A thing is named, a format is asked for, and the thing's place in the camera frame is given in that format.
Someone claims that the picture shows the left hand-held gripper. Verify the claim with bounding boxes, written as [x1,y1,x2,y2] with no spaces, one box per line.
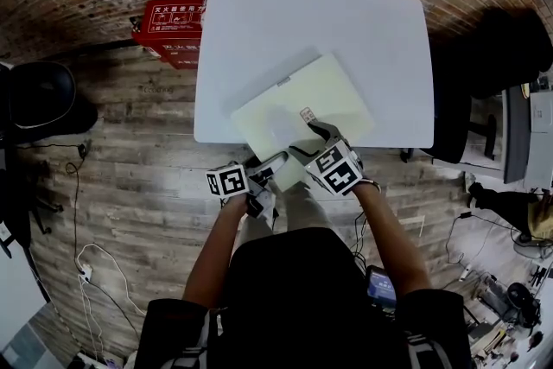
[205,150,291,231]

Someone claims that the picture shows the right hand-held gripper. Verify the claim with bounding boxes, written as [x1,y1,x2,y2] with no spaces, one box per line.
[288,121,365,198]

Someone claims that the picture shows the pale yellow cloth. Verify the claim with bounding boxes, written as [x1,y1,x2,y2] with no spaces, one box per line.
[230,52,376,193]

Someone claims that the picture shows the person's left forearm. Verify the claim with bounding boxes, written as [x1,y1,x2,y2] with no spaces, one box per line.
[182,196,251,309]

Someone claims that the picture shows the person's right forearm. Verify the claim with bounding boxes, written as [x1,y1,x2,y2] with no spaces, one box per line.
[352,181,434,300]

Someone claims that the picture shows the white square table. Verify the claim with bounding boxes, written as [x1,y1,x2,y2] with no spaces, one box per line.
[193,0,435,150]

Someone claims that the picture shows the person's beige trousers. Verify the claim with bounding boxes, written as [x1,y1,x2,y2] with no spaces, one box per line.
[239,181,336,235]

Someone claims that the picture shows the person's black shirt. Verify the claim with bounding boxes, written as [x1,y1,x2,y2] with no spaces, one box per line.
[136,226,473,369]

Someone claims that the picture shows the black phone with lit screen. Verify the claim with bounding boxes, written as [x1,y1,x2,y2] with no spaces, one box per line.
[365,265,398,310]

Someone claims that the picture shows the red fire extinguisher box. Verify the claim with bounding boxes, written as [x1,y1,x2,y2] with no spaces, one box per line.
[131,0,209,71]

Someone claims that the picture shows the black fabric office chair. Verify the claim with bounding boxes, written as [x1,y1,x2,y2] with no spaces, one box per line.
[399,6,553,166]

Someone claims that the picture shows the white box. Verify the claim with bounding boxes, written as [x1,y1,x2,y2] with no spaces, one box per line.
[529,90,553,192]

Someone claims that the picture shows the glossy black office chair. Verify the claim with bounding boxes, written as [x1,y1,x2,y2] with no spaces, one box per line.
[0,60,99,248]

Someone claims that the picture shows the black power adapter cable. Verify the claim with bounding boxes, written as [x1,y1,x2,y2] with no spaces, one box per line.
[444,210,520,270]
[64,141,89,273]

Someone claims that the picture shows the white cable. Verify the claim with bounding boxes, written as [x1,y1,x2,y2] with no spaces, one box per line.
[74,243,149,360]

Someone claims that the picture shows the grey shoulder strap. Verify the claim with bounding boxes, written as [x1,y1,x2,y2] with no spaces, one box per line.
[163,309,226,369]
[404,330,453,369]

